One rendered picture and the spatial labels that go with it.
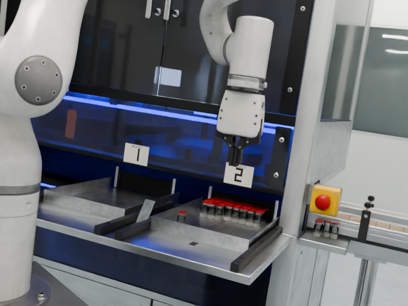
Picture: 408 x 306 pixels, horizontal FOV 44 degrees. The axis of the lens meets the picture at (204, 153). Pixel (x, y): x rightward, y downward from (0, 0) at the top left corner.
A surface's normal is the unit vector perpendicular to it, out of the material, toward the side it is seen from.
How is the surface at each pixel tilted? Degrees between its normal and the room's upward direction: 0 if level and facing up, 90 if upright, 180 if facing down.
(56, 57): 68
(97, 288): 90
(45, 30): 61
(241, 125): 96
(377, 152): 90
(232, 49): 92
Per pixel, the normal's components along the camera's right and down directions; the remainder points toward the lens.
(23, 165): 0.77, 0.03
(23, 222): 0.85, 0.18
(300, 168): -0.37, 0.06
